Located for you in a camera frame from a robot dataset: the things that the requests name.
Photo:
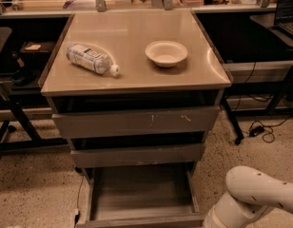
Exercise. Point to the grey top drawer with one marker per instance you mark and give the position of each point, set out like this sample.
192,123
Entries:
136,122

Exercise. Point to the black laptop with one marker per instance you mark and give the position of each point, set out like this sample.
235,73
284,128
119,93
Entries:
284,16

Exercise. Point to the dark box on shelf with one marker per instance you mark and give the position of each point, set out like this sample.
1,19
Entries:
36,54

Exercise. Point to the grey drawer cabinet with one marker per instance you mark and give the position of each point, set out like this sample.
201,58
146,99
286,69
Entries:
199,80

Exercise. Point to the plastic water bottle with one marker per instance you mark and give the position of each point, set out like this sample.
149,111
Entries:
93,59

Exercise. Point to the white paper bowl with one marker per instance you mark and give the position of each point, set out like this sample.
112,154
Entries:
166,53

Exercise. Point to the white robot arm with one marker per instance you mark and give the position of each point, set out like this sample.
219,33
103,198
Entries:
250,195

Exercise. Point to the black power adapter with cable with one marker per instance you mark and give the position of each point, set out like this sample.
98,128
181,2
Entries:
266,130

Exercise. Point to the grey middle drawer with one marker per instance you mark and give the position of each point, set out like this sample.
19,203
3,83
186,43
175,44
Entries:
131,156

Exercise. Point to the grey drawer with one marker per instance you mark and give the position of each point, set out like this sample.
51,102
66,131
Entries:
145,196
136,122
131,156

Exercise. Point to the black side table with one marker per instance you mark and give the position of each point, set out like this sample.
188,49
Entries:
259,57

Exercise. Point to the grey bottom drawer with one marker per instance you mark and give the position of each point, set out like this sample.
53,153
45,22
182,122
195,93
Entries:
145,196

